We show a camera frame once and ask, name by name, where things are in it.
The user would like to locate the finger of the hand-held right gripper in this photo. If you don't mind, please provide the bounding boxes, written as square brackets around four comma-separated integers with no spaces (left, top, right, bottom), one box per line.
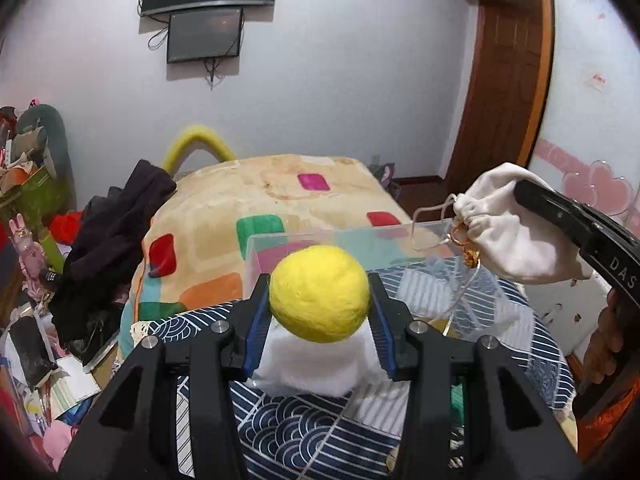
[514,178,597,257]

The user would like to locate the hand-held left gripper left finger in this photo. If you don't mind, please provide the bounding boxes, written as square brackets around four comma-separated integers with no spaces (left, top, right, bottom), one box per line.
[57,274,274,480]

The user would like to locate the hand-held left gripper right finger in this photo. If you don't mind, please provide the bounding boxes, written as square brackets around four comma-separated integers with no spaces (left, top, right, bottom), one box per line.
[369,271,587,480]

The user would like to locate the white drawstring pouch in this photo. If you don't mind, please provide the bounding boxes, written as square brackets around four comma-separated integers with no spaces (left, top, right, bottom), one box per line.
[411,162,594,284]

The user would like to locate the white cloth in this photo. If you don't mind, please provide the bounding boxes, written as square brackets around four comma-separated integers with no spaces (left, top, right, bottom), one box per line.
[251,317,402,397]

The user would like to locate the yellow felt ball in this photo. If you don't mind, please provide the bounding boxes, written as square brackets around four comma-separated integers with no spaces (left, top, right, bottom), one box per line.
[269,245,372,345]

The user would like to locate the clear plastic box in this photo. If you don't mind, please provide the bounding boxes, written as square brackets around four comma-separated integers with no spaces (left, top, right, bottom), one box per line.
[244,220,521,397]

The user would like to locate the person's right hand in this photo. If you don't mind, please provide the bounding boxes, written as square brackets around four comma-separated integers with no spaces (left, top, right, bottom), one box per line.
[579,290,627,402]

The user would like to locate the beige blanket with coloured squares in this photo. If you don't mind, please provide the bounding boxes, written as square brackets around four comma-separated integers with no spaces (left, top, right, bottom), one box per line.
[120,154,417,323]

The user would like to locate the brown wooden door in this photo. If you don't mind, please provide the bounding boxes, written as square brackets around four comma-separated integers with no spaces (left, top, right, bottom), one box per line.
[444,4,545,192]

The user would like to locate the blue wave-pattern cloth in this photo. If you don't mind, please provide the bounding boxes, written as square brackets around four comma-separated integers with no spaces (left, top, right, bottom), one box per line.
[120,259,580,480]

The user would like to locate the white wardrobe door pink hearts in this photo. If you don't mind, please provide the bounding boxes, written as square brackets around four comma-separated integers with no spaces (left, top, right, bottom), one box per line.
[524,0,640,241]

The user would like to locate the dark bag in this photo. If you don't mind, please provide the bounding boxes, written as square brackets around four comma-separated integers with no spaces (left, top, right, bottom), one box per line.
[369,162,402,197]

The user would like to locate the dark clothes pile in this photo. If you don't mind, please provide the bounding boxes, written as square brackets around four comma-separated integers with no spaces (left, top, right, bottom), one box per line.
[50,159,179,357]

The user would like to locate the person's orange clothing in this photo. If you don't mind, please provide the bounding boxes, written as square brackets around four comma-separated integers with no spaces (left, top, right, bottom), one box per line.
[575,380,636,466]

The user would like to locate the red yarn bundle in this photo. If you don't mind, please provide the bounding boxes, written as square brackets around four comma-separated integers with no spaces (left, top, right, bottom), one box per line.
[49,210,83,247]

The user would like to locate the pile of papers and clutter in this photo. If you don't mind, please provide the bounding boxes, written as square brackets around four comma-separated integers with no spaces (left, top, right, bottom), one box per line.
[0,300,121,471]

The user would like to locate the pink bunny toy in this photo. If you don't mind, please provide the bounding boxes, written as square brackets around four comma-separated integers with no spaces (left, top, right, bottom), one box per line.
[9,213,53,302]

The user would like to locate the green cardboard box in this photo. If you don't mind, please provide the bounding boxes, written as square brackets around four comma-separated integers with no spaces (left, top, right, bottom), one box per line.
[0,164,68,222]

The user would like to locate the gold key ring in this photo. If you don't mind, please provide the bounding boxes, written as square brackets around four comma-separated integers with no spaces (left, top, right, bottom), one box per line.
[451,221,482,270]

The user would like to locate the yellow plush handle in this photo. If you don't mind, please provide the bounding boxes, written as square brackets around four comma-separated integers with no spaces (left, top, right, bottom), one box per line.
[162,123,237,174]

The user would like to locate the black hanging cables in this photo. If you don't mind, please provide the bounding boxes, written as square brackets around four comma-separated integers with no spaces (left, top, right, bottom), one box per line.
[204,57,224,92]

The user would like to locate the small black wall monitor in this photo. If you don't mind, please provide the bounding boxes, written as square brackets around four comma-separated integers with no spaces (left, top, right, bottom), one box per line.
[166,7,245,65]

